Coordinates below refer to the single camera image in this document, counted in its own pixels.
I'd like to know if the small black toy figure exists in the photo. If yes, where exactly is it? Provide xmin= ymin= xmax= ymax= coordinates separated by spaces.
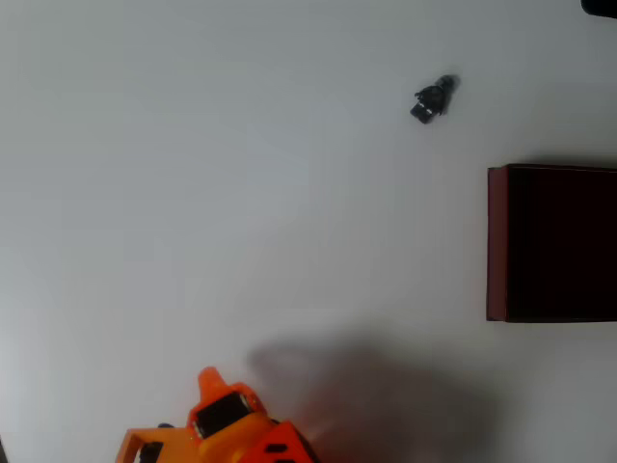
xmin=409 ymin=73 xmax=462 ymax=125

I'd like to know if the black object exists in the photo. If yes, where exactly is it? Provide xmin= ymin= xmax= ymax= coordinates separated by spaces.
xmin=580 ymin=0 xmax=617 ymax=19

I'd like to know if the dark red box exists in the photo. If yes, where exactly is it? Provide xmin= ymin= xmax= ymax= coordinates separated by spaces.
xmin=485 ymin=163 xmax=617 ymax=324

